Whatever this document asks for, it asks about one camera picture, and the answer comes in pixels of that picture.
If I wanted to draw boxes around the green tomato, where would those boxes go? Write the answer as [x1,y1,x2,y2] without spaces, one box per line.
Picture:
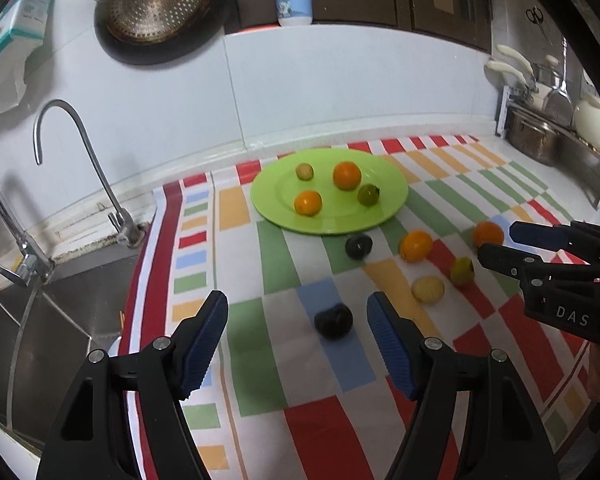
[450,257,475,287]
[356,184,380,207]

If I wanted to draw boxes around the brown longan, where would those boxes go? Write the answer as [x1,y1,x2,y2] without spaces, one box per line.
[294,162,314,181]
[411,275,445,304]

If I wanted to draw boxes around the small orange back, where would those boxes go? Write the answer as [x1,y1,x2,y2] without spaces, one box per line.
[399,230,434,263]

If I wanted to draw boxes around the small orange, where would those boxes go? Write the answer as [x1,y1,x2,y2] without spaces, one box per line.
[399,230,434,263]
[294,190,323,217]

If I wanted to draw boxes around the dark plum back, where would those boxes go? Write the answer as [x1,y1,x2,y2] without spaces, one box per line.
[344,233,373,261]

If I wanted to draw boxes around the dark plum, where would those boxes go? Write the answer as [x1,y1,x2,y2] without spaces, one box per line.
[313,304,353,340]
[344,233,373,261]

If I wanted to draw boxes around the green tomato front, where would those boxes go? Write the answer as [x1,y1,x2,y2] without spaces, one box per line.
[356,184,380,207]

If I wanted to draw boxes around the large orange with stem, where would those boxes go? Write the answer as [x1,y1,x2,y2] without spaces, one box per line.
[332,160,362,191]

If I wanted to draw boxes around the brown longan front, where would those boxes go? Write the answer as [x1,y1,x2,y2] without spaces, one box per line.
[294,162,314,181]

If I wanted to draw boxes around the large chrome kitchen faucet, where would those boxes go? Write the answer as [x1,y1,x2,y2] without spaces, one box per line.
[0,190,55,288]

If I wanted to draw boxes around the dish rack shelf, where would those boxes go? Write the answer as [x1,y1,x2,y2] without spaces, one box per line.
[496,86,600,209]

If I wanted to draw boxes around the steel cooking pot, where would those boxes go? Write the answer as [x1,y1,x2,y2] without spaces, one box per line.
[504,107,562,166]

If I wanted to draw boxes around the steel sink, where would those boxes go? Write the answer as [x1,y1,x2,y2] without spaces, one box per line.
[0,255,138,451]

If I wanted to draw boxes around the cream ceramic kettle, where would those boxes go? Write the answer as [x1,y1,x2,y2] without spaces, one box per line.
[573,93,600,152]

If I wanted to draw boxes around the metal spatula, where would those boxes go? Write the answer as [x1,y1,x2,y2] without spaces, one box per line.
[543,38,573,128]

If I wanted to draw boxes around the colourful striped tablecloth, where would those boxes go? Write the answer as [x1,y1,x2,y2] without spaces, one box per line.
[120,136,600,479]

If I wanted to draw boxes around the thin gooseneck faucet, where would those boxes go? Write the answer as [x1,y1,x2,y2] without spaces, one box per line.
[32,98,150,250]

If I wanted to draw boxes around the green plate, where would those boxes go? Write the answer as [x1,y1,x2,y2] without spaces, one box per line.
[250,148,408,235]

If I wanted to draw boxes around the black frying pan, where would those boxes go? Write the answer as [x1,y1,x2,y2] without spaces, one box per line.
[94,0,235,65]

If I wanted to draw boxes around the cream handled pot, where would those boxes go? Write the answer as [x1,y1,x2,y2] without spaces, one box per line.
[486,44,562,110]

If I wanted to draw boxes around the black scissors on wall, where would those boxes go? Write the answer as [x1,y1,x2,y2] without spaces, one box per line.
[524,6,545,34]

